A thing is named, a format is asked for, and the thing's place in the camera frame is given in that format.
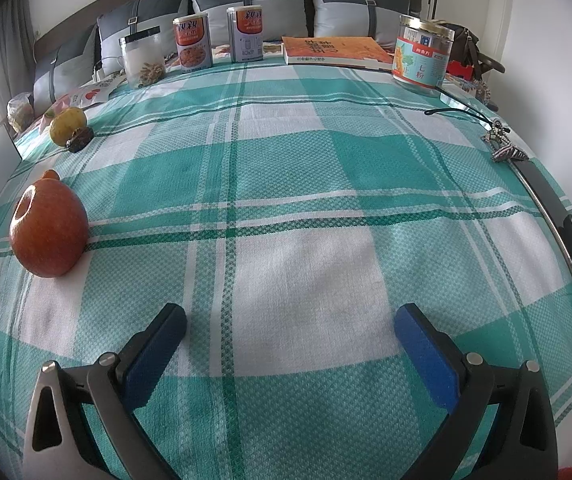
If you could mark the pink snack package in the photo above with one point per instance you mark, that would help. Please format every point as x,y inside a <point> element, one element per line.
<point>82,98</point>

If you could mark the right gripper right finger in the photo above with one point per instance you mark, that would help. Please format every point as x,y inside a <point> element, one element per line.
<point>521,443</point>

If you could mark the dark dried fruit far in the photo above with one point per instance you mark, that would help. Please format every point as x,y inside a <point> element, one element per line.
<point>80,138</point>

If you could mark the grey curtain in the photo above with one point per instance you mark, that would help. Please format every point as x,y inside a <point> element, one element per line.
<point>17,65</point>

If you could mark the white label can right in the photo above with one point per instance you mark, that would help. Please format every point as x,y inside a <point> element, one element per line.
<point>245,30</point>

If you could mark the orange label can left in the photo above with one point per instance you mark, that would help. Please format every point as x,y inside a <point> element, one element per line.
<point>193,44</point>

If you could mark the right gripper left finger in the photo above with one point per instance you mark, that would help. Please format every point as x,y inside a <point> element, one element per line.
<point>59,443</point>

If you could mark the black handbag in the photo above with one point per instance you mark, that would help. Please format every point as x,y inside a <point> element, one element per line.
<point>466,60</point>

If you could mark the teal plaid tablecloth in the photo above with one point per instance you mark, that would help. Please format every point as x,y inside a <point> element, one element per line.
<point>290,210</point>

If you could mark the orange book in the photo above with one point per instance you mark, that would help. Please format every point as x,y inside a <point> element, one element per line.
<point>354,52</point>

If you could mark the grey cushion far right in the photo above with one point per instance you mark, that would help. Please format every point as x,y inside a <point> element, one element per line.
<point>378,19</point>

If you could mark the grey cushion far left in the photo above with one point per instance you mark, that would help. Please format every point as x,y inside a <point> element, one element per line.
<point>64,69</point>

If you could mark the red apple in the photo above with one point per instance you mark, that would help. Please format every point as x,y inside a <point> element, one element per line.
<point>49,228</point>

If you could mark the yellow pear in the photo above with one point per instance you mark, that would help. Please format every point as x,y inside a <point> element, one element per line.
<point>65,124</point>

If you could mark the grey cushion centre left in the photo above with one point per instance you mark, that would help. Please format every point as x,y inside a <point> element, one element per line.
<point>136,16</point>

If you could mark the round candy tin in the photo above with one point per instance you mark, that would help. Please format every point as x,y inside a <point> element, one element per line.
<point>422,52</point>

